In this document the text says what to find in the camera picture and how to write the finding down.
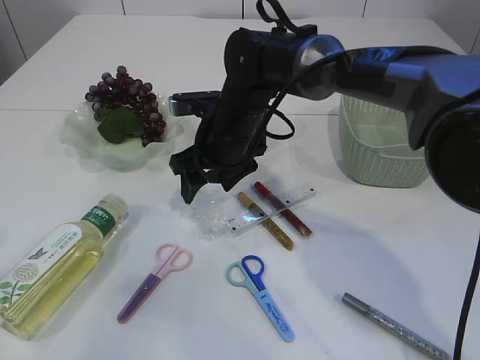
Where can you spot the gold glitter pen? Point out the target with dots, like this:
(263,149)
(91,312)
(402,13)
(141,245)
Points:
(266,221)

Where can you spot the blue scissors with cover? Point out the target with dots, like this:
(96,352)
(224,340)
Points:
(253,282)

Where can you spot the clear plastic sheet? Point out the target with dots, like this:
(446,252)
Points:
(208,214)

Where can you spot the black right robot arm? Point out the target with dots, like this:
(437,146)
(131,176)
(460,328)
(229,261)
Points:
(437,91)

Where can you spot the clear plastic ruler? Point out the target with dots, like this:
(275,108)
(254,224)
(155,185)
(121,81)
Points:
(239,219)

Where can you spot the pink purple scissors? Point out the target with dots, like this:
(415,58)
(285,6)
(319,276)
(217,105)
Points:
(169,258)

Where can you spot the purple artificial grape bunch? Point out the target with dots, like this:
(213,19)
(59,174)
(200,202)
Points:
(126,108)

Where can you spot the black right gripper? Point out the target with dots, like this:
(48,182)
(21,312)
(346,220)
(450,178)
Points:
(258,64)

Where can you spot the yellow tea bottle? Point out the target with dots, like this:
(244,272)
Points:
(34,290)

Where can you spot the silver glitter pen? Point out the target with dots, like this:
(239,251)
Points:
(394,328)

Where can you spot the red glitter pen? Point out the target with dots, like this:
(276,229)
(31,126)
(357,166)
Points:
(284,210)

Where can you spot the green woven plastic basket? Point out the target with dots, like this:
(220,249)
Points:
(375,147)

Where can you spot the pale green wavy plate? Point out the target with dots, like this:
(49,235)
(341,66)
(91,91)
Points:
(79,132)

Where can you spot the silver blue right wrist camera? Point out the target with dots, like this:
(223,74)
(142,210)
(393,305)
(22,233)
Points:
(196,103)

